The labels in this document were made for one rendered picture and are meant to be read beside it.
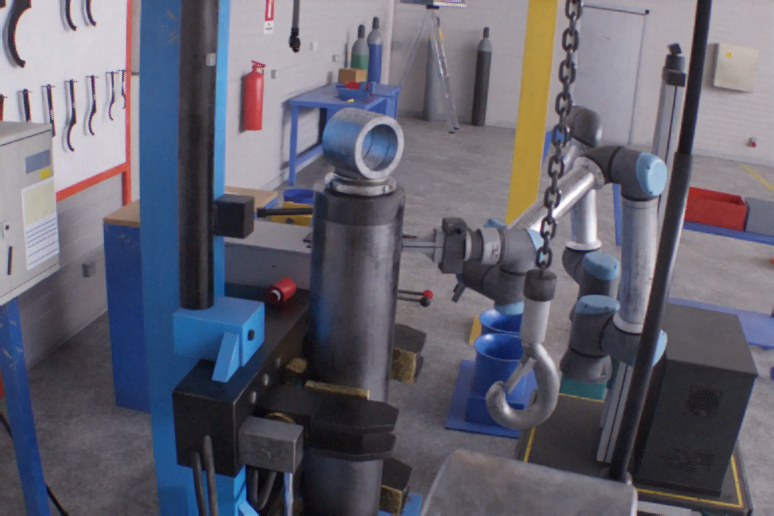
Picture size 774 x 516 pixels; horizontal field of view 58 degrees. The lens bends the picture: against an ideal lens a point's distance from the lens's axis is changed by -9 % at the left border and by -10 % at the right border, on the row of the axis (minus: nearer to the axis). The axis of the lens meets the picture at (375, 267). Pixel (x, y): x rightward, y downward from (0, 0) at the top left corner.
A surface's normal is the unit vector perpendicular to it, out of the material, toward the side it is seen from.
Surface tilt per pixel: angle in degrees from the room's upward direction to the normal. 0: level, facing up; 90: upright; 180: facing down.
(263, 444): 90
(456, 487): 14
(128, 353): 90
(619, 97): 90
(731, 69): 90
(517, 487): 3
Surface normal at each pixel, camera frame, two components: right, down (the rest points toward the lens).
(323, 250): -0.69, 0.21
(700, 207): -0.35, 0.30
